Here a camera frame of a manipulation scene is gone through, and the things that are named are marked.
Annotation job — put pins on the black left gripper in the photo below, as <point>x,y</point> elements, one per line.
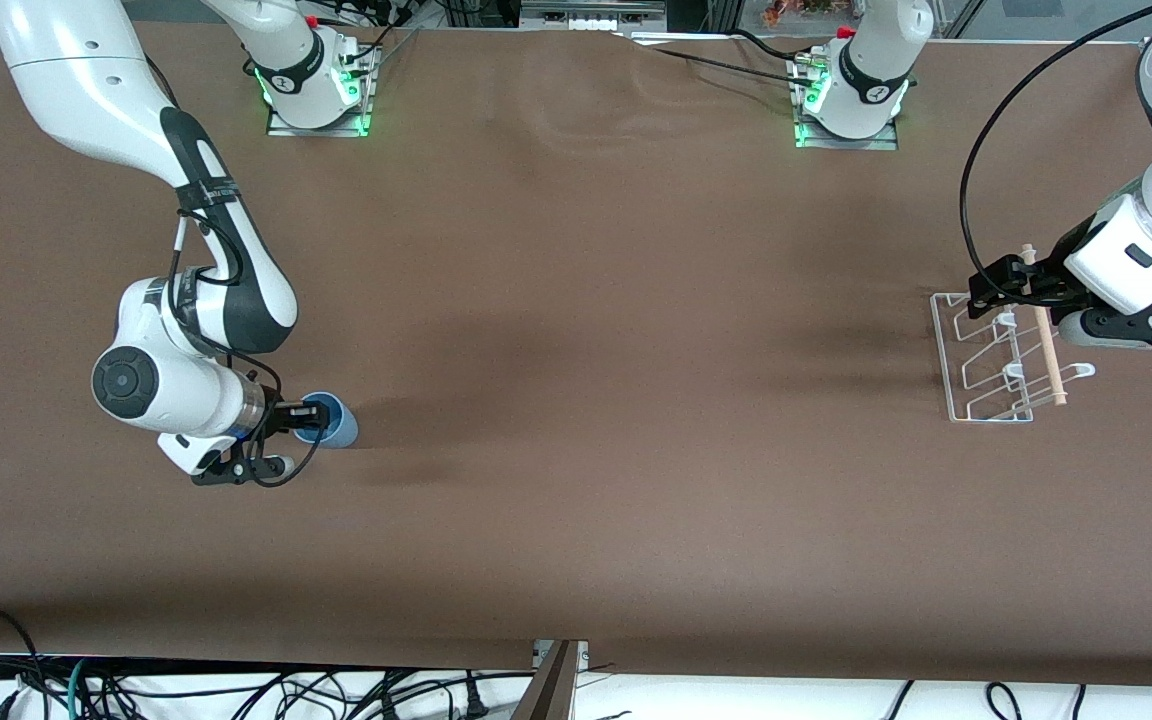
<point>1048,275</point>

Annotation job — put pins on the blue plastic cup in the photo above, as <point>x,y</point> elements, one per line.
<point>341,428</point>

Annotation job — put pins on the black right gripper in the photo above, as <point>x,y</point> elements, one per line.
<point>276,415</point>

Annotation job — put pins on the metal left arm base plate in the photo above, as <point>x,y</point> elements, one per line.
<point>848,143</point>

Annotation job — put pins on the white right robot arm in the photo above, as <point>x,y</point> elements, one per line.
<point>66,70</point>

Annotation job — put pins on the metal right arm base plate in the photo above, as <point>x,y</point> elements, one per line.
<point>321,128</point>

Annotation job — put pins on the white power strip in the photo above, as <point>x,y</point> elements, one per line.
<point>591,14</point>

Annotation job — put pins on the metal table frame post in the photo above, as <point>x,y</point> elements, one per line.
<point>551,685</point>

